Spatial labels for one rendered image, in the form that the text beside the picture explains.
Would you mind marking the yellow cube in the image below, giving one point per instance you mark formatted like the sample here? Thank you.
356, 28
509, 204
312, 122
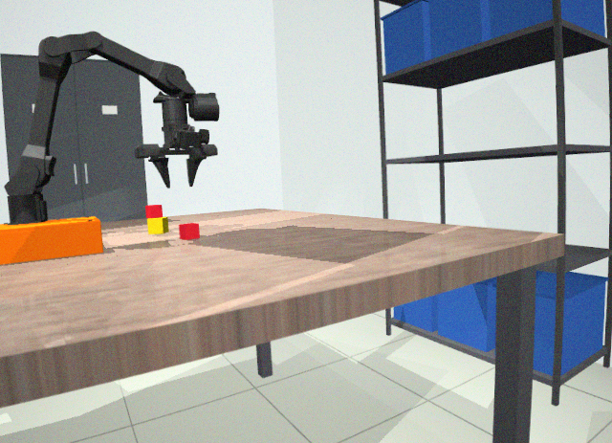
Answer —
158, 225

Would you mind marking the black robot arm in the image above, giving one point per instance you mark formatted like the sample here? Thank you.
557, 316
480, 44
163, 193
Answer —
55, 56

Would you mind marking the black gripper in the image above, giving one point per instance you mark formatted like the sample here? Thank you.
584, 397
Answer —
157, 154

